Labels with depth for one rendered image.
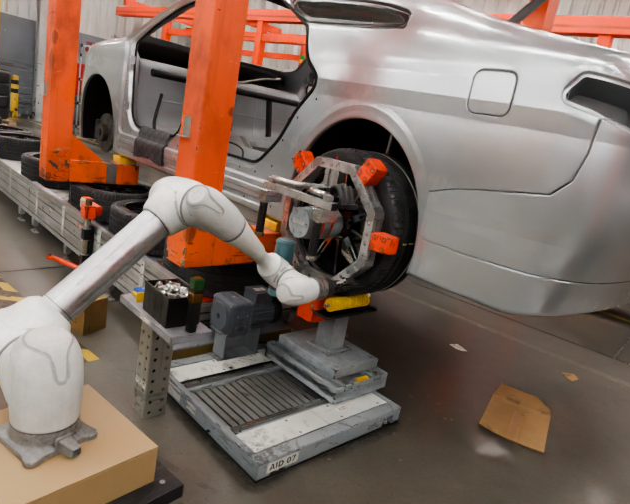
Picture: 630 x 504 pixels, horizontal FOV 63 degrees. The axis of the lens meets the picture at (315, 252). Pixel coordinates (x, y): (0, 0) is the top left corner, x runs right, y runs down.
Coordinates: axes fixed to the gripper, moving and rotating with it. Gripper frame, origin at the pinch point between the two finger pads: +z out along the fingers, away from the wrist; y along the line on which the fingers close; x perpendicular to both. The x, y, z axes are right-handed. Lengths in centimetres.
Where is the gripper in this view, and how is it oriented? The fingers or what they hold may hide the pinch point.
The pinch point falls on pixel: (356, 283)
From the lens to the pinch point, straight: 219.9
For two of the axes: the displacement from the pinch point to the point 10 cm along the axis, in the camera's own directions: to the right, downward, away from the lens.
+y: 6.0, -4.6, -6.5
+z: 7.2, -0.4, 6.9
